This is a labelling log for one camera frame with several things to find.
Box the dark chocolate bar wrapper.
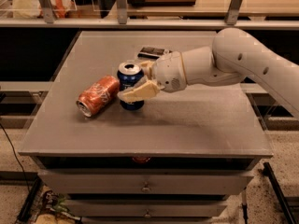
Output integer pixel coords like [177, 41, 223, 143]
[137, 47, 171, 60]

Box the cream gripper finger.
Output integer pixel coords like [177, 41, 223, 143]
[118, 77, 161, 103]
[138, 60, 154, 78]

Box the grey drawer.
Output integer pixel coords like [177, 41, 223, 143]
[38, 170, 253, 195]
[65, 200, 226, 217]

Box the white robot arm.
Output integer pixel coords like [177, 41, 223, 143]
[118, 28, 299, 119]

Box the grey top drawer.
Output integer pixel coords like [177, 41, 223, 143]
[38, 170, 253, 195]

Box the metal lower drawer knob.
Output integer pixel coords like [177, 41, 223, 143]
[144, 210, 152, 218]

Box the orange coke can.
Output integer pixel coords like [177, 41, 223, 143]
[76, 75, 120, 118]

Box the white orange plastic bag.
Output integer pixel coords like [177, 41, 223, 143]
[12, 0, 73, 19]

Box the grey metal shelf rail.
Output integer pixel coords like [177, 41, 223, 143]
[0, 0, 299, 30]

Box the red object in cabinet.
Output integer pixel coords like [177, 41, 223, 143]
[132, 157, 150, 163]

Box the blue pepsi can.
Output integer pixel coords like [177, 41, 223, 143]
[117, 63, 144, 111]

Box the grey lower drawer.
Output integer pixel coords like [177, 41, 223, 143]
[65, 200, 226, 217]

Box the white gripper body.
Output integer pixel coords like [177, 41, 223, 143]
[152, 51, 187, 92]

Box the black floor cable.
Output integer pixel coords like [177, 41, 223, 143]
[0, 123, 32, 192]

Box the metal drawer knob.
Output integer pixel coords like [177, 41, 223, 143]
[144, 210, 152, 218]
[141, 182, 150, 193]

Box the metal top drawer knob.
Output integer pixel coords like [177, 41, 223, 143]
[141, 182, 150, 193]

